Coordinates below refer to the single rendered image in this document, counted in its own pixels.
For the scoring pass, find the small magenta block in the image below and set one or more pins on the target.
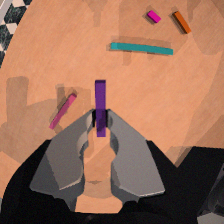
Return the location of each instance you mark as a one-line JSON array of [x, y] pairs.
[[153, 16]]

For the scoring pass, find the pink rod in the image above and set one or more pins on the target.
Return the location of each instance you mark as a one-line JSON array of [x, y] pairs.
[[63, 110]]

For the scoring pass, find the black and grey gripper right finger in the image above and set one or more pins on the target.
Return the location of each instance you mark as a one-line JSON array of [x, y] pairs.
[[143, 173]]

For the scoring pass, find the purple rod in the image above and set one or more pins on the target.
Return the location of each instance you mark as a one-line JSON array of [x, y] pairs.
[[100, 107]]

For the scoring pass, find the turquoise rod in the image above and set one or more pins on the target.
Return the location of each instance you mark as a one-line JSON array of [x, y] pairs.
[[139, 47]]

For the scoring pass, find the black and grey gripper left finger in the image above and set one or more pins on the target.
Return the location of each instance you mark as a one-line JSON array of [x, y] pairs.
[[53, 170]]

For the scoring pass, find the orange rod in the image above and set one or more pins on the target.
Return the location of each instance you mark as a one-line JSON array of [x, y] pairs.
[[178, 17]]

